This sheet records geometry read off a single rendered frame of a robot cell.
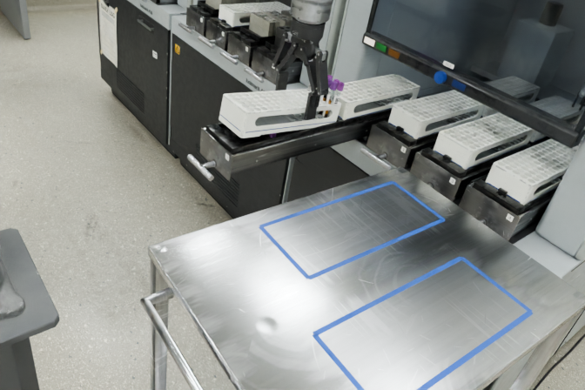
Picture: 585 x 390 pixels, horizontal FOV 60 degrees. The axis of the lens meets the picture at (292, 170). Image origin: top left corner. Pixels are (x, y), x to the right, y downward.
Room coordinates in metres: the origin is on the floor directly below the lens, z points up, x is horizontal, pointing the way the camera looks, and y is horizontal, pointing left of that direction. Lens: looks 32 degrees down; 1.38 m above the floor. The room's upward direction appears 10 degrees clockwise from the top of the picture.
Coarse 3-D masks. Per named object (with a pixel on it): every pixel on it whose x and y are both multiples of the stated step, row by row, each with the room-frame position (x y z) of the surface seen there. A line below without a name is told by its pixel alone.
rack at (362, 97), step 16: (368, 80) 1.36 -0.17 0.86; (384, 80) 1.39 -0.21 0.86; (400, 80) 1.40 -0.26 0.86; (352, 96) 1.23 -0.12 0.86; (368, 96) 1.26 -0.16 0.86; (384, 96) 1.27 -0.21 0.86; (400, 96) 1.39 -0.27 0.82; (416, 96) 1.38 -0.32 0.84; (352, 112) 1.19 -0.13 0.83; (368, 112) 1.24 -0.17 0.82
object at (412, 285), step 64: (320, 192) 0.82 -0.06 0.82; (384, 192) 0.87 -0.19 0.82; (192, 256) 0.58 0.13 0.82; (256, 256) 0.61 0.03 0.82; (320, 256) 0.64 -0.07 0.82; (384, 256) 0.67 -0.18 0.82; (448, 256) 0.70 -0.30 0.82; (512, 256) 0.73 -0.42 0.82; (192, 320) 0.47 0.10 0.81; (256, 320) 0.48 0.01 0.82; (320, 320) 0.50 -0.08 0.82; (384, 320) 0.52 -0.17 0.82; (448, 320) 0.55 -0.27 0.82; (512, 320) 0.57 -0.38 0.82; (192, 384) 0.39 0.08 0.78; (256, 384) 0.38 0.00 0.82; (320, 384) 0.40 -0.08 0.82; (384, 384) 0.42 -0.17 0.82; (448, 384) 0.43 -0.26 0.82; (512, 384) 0.66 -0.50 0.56
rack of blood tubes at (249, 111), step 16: (224, 96) 1.02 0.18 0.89; (240, 96) 1.06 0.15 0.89; (256, 96) 1.07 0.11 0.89; (272, 96) 1.11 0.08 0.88; (288, 96) 1.13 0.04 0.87; (304, 96) 1.15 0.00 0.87; (224, 112) 1.01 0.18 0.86; (240, 112) 0.97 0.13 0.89; (256, 112) 0.98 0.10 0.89; (272, 112) 1.01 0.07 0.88; (288, 112) 1.04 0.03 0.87; (304, 112) 1.13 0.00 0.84; (336, 112) 1.15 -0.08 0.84; (240, 128) 0.96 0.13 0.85; (256, 128) 0.98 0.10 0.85; (272, 128) 1.01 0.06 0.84; (288, 128) 1.05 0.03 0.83; (304, 128) 1.08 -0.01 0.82
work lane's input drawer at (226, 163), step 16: (384, 112) 1.28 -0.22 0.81; (208, 128) 1.01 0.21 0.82; (224, 128) 1.04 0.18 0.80; (320, 128) 1.11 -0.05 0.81; (336, 128) 1.14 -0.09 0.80; (352, 128) 1.18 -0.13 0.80; (368, 128) 1.22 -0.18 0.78; (208, 144) 0.99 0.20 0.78; (224, 144) 0.96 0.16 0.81; (240, 144) 0.96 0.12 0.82; (256, 144) 0.98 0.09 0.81; (272, 144) 1.01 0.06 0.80; (288, 144) 1.03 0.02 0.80; (304, 144) 1.07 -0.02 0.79; (320, 144) 1.11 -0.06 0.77; (336, 144) 1.15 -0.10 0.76; (192, 160) 0.96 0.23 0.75; (208, 160) 0.99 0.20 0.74; (224, 160) 0.94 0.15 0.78; (240, 160) 0.94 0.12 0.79; (256, 160) 0.97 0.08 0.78; (272, 160) 1.00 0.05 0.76; (208, 176) 0.91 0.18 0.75; (224, 176) 0.94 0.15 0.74
